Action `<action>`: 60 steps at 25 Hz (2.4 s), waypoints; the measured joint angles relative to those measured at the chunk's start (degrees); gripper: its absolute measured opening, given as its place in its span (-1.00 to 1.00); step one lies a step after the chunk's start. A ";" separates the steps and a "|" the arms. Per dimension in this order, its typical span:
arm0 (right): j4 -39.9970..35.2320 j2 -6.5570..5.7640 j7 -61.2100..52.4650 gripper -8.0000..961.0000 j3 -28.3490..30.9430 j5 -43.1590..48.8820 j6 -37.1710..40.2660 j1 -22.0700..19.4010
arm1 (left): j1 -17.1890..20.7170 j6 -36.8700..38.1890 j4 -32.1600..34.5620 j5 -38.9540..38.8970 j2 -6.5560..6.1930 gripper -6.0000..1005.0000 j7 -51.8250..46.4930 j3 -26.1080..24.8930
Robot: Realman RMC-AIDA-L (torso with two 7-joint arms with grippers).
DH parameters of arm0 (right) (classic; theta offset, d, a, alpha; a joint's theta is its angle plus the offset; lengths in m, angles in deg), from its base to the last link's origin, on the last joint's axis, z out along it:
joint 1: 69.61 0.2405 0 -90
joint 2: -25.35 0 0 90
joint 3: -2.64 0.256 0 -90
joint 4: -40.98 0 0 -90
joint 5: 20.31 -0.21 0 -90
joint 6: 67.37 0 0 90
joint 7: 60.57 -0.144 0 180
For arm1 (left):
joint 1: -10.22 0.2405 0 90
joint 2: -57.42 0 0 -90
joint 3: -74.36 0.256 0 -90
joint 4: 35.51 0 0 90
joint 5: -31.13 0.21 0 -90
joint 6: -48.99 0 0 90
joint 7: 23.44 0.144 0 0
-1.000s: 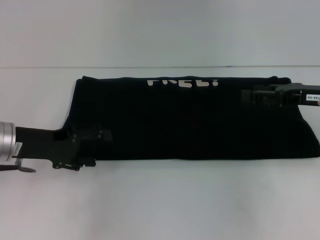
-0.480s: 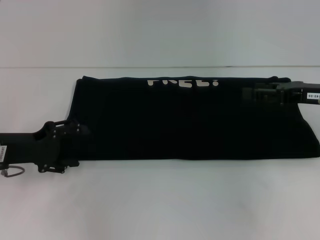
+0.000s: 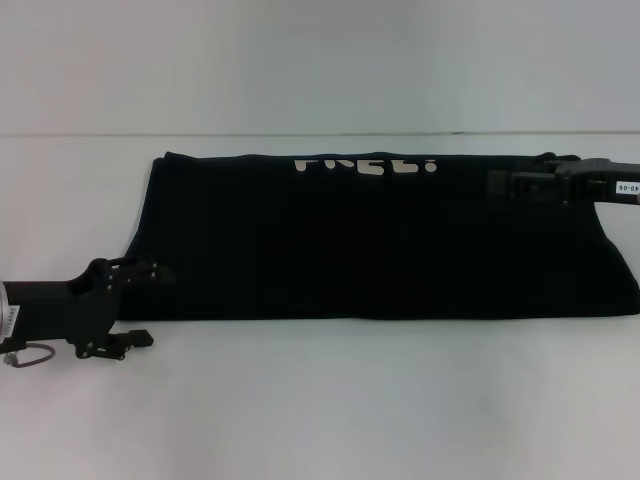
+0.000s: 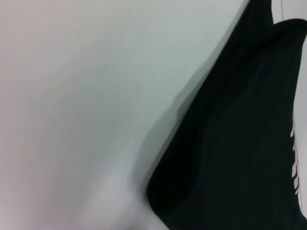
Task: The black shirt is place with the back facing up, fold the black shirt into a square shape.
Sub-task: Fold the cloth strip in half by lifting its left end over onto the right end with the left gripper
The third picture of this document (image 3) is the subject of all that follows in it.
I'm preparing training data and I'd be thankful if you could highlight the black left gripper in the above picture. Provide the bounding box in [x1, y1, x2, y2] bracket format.
[3, 256, 177, 361]

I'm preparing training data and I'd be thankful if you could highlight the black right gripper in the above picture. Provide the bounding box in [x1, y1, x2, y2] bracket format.
[487, 152, 640, 206]

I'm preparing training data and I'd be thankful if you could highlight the black shirt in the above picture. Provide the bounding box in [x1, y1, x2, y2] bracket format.
[113, 151, 640, 321]

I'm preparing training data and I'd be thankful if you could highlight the left gripper cable with plug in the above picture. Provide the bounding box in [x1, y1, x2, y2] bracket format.
[2, 342, 55, 370]

